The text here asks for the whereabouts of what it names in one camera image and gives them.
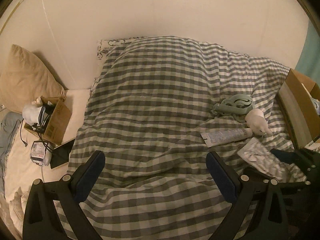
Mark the teal curtain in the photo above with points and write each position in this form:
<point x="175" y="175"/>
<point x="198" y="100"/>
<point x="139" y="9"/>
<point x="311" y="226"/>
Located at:
<point x="309" y="62"/>

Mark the small cardboard box with clutter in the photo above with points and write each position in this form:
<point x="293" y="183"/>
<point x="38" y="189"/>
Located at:
<point x="47" y="118"/>

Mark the checked green white blanket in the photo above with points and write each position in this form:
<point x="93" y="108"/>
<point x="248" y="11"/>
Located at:
<point x="154" y="98"/>

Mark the teal plastic clothes hanger clip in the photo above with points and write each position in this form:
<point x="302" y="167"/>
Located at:
<point x="237" y="106"/>

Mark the black flat pouch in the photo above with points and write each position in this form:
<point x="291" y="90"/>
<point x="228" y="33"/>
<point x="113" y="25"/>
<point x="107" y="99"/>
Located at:
<point x="60" y="154"/>

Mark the blue grey cloth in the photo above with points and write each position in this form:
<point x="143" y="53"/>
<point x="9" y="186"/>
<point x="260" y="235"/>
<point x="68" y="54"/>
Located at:
<point x="9" y="125"/>

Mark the large open cardboard box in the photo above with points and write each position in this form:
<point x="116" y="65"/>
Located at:
<point x="295" y="99"/>

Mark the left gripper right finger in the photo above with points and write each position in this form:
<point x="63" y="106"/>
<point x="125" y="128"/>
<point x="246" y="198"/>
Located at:
<point x="269" y="220"/>

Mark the small plastic wrapped pack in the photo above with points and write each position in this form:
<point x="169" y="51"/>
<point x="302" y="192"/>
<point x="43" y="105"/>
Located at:
<point x="41" y="153"/>

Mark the white blue tube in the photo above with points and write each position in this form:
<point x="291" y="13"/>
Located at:
<point x="227" y="136"/>

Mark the beige pillow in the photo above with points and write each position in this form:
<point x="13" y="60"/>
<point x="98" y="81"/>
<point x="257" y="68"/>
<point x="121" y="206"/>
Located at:
<point x="25" y="78"/>

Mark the white plush toy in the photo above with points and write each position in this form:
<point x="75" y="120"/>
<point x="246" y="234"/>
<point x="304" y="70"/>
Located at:
<point x="256" y="121"/>

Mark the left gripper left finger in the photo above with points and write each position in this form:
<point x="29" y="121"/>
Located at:
<point x="41" y="220"/>

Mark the patterned pillow under blanket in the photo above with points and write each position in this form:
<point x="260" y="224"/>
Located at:
<point x="104" y="46"/>

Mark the silver foil packet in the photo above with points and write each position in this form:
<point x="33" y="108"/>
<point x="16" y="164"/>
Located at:
<point x="258" y="156"/>

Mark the blue white tissue pack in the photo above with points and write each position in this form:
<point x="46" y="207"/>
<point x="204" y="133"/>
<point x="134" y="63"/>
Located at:
<point x="316" y="104"/>

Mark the white bed sheet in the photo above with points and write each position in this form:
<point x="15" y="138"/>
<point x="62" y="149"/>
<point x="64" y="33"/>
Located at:
<point x="27" y="160"/>

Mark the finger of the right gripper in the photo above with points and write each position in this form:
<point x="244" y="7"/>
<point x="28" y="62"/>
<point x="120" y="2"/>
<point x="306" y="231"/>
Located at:
<point x="301" y="158"/>
<point x="310" y="154"/>

